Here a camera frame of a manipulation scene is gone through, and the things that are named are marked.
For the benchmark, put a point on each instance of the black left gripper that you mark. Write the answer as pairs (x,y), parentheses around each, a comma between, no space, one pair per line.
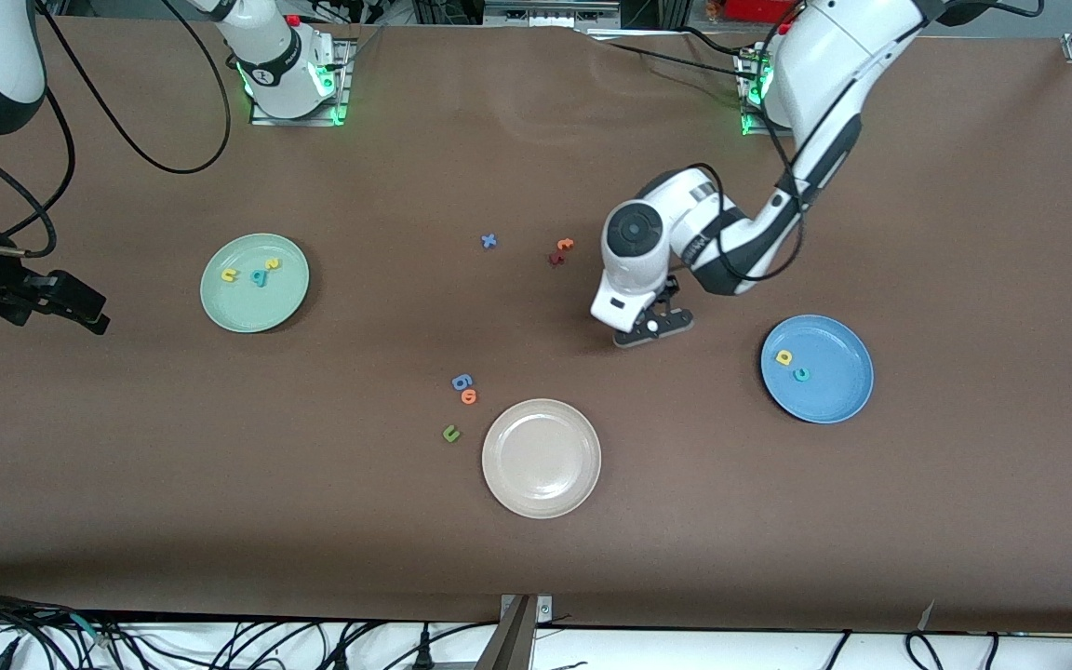
(666,295)

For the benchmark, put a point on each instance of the teal letter q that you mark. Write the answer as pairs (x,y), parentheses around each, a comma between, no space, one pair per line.
(261,277)

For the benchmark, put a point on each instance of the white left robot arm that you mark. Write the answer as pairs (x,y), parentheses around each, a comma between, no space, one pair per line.
(634,251)

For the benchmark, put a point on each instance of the green plate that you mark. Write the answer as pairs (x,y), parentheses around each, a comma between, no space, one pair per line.
(254,307)

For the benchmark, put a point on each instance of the blue plate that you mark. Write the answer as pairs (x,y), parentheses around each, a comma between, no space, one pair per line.
(834,395)

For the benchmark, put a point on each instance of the beige plate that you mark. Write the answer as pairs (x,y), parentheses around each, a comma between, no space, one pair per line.
(542,458)

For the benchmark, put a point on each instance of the blue letter g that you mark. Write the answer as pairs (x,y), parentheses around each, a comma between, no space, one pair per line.
(462,381)

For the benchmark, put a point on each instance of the brown table cover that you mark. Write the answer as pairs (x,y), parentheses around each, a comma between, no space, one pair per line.
(685,540)

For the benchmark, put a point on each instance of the green letter u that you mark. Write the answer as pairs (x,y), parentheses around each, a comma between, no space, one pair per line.
(450,436)

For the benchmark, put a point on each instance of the red box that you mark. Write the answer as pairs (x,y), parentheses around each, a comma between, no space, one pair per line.
(755,9)

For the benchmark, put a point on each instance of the grey metal device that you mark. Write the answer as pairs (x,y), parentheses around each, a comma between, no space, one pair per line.
(550,13)

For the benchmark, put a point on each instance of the black power plug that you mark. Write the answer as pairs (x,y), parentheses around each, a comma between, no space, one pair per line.
(423,651)

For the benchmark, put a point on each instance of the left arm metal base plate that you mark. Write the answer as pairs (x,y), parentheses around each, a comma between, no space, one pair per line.
(748,128)

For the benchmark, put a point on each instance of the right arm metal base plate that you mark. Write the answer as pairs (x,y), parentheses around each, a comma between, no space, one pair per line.
(343,93)

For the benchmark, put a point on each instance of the aluminium profile post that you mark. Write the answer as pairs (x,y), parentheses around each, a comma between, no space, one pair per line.
(513,642)

